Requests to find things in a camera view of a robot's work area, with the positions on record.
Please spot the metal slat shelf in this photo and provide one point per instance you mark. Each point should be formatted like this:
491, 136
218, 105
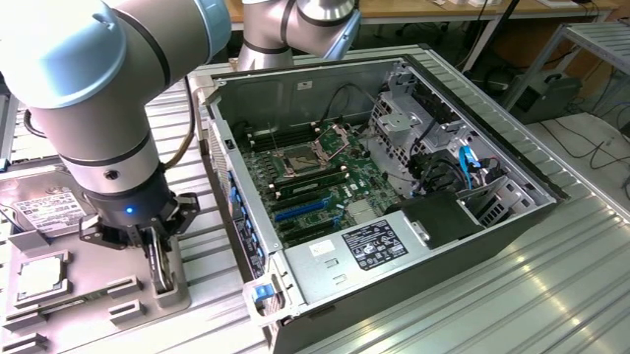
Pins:
595, 37

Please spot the long black expansion slot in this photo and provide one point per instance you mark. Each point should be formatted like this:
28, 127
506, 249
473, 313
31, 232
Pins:
299, 201

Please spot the wooden desk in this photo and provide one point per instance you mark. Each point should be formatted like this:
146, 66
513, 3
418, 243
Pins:
443, 11

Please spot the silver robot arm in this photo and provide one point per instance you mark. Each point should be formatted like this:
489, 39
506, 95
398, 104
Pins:
98, 73

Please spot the loose green ram stick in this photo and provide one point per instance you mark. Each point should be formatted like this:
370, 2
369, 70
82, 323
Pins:
74, 301

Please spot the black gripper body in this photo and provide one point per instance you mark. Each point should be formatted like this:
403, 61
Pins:
126, 203

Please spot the metal socket cover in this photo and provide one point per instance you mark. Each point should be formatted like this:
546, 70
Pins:
337, 142

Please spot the black fan shroud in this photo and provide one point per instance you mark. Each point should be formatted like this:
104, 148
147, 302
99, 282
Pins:
443, 217

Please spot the silver cpu chip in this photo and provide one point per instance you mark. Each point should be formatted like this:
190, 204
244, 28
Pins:
42, 276

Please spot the blue case latch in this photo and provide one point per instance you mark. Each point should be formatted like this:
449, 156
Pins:
262, 292

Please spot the cpu socket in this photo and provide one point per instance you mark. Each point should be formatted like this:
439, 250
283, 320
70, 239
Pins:
301, 160

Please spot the silver power supply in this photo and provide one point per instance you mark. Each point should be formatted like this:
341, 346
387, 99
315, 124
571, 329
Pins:
319, 280

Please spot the silver disk bay cage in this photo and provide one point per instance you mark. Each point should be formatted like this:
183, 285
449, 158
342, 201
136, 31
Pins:
394, 121

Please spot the installed ram stick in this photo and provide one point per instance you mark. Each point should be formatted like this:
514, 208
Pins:
313, 185

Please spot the short black expansion slot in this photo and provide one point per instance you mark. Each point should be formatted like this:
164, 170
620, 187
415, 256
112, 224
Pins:
309, 223
313, 232

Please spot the black floor device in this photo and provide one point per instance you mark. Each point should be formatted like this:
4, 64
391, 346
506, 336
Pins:
546, 96

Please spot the silver hard disk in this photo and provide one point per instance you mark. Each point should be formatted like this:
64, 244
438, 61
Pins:
39, 214

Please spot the open pc case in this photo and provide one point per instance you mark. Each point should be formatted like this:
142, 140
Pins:
443, 287

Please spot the small silver disk bay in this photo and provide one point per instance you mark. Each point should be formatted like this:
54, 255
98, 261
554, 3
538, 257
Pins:
491, 206

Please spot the black ram slot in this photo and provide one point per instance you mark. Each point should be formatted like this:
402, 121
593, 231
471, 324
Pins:
315, 191
309, 178
286, 137
284, 134
283, 130
288, 141
305, 174

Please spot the green motherboard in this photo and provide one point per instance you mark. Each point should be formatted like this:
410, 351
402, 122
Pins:
365, 184

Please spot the silver finned heatsink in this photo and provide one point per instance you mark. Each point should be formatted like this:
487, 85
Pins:
365, 210

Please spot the blue disk caddy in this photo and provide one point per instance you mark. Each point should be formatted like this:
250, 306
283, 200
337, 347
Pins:
3, 165

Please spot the grey parts rack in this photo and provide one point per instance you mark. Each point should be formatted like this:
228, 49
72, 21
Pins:
98, 265

